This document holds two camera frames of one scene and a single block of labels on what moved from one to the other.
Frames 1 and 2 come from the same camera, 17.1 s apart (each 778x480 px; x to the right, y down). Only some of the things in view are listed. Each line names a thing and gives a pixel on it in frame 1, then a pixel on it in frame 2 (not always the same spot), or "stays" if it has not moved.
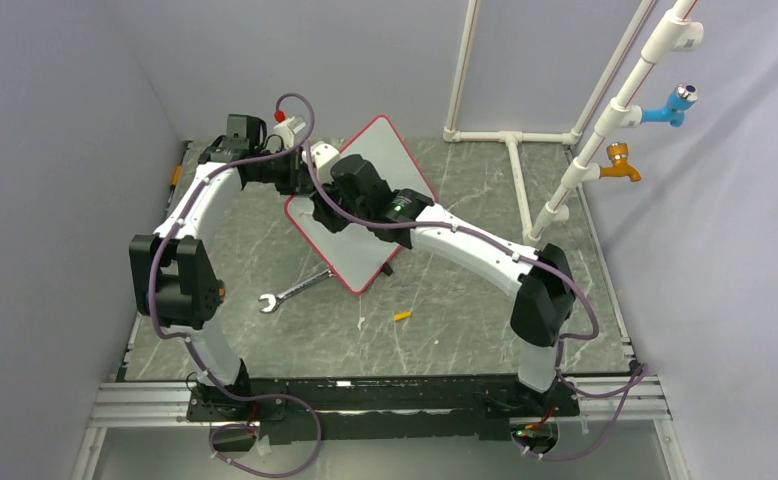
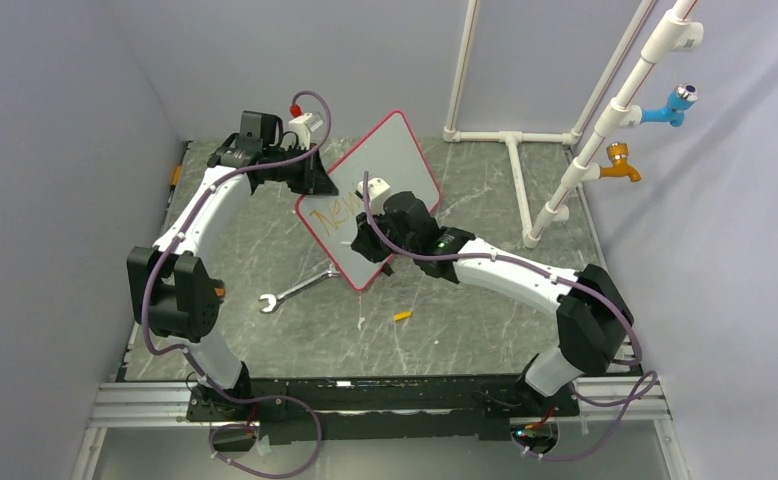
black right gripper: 322,213 -> 365,240
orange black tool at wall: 175,179 stays
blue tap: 674,111 stays
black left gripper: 300,178 stays
